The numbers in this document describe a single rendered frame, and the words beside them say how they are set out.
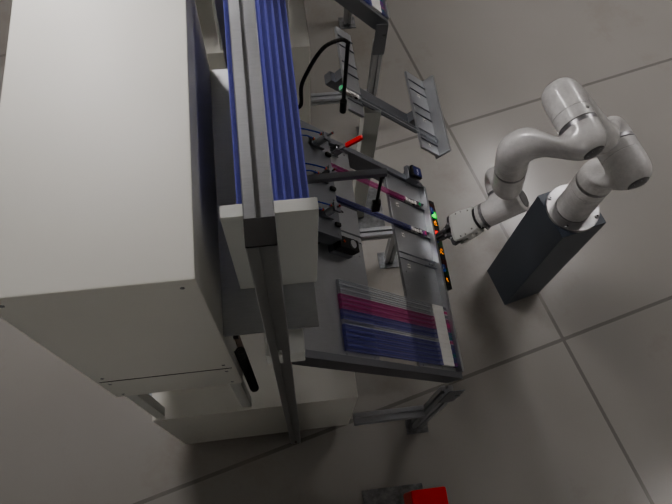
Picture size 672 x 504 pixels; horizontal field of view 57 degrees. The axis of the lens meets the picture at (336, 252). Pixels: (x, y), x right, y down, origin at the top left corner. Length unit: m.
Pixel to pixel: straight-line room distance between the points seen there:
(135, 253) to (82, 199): 0.13
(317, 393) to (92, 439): 1.09
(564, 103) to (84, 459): 2.16
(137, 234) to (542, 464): 2.11
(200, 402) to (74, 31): 1.20
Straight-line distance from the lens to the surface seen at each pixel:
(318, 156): 1.70
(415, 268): 1.97
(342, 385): 2.02
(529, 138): 1.65
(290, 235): 1.08
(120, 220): 1.02
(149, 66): 1.19
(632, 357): 3.02
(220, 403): 2.03
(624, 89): 3.75
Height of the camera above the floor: 2.59
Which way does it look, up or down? 66 degrees down
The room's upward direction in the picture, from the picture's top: 5 degrees clockwise
